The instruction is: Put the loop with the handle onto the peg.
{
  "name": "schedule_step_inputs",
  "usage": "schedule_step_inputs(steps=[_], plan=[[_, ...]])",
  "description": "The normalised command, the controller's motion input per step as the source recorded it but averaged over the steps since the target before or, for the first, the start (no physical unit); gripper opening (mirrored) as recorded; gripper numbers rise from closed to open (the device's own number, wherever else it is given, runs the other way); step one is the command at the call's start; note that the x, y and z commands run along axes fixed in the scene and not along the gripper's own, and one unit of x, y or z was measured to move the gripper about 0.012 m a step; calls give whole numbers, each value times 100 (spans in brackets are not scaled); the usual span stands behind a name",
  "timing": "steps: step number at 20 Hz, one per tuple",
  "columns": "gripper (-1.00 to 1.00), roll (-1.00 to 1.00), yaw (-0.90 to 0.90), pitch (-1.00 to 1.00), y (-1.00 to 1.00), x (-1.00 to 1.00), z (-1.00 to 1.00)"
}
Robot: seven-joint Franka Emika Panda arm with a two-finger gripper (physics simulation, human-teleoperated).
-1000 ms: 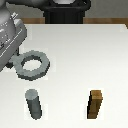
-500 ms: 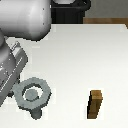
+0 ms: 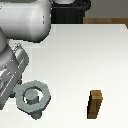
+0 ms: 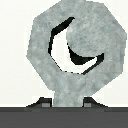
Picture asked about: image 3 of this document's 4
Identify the brown wooden peg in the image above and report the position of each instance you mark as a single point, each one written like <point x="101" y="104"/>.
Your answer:
<point x="95" y="105"/>

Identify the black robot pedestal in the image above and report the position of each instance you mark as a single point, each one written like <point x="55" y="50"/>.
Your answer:
<point x="68" y="13"/>

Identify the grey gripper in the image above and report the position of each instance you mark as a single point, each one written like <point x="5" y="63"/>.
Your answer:
<point x="13" y="68"/>

